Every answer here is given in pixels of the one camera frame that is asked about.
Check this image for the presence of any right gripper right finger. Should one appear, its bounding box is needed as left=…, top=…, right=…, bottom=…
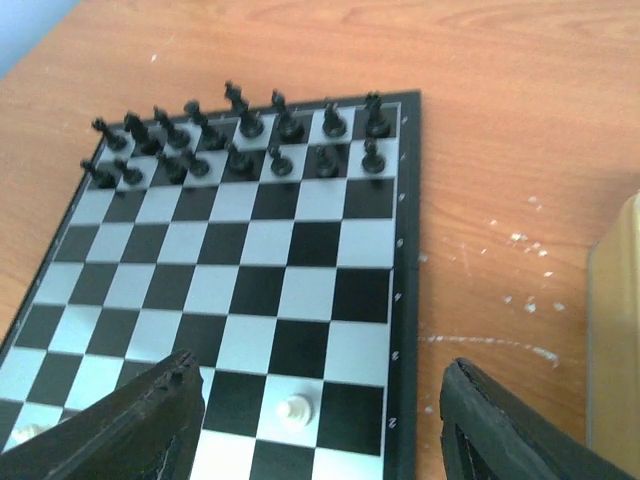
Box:
left=440, top=358, right=632, bottom=480

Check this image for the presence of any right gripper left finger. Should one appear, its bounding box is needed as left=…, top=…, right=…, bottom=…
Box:
left=1, top=350, right=205, bottom=479

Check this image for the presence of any white pawn on board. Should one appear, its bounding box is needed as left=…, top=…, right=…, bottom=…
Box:
left=276, top=394, right=313, bottom=431

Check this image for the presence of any black chess piece set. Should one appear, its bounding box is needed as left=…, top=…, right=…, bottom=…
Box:
left=80, top=82, right=399, bottom=191

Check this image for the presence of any gold metal tin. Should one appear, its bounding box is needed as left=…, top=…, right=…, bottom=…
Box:
left=587, top=194, right=639, bottom=475

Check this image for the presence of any black and silver chessboard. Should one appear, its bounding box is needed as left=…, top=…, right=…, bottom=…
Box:
left=1, top=91, right=421, bottom=479

